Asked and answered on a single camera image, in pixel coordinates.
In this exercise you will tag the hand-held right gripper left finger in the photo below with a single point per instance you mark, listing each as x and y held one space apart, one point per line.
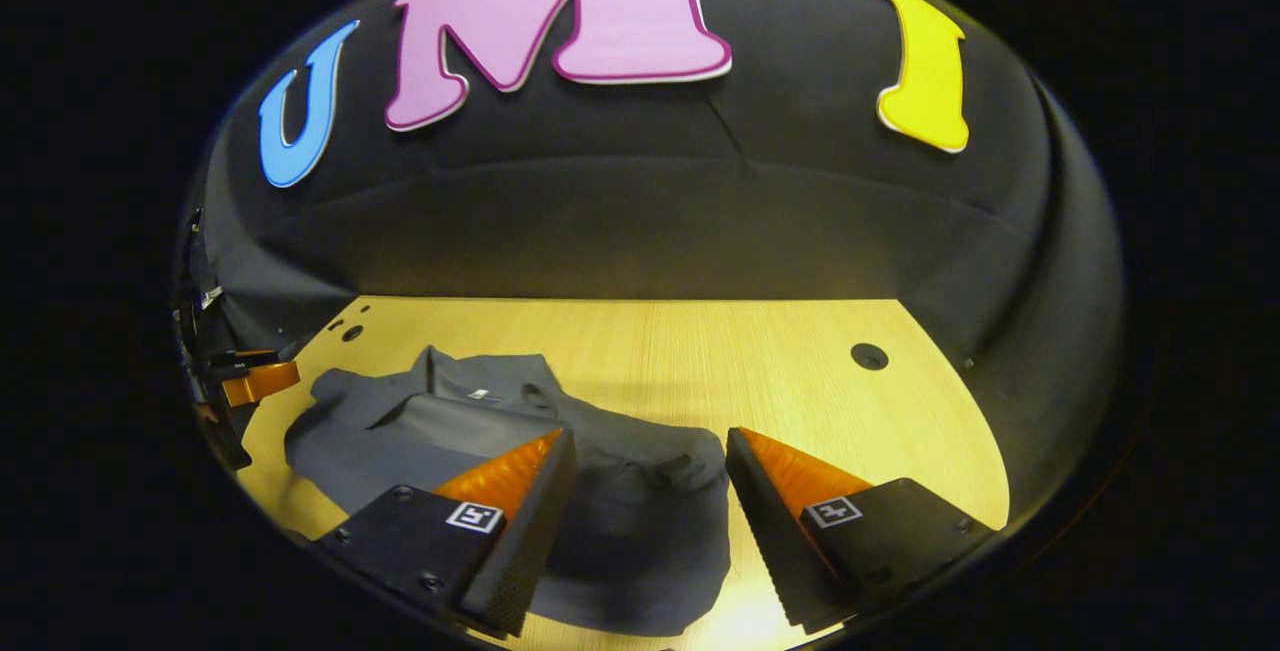
535 541

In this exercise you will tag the grey button shirt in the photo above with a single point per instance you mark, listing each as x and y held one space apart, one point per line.
640 531

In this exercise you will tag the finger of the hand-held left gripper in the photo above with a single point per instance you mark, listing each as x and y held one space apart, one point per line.
262 382
245 358

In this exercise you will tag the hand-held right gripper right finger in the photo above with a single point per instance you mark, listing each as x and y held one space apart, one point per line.
770 541

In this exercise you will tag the black backdrop cloth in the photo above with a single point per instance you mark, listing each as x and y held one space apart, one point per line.
650 211

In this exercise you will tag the metal backdrop clip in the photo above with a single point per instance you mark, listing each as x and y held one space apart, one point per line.
210 297

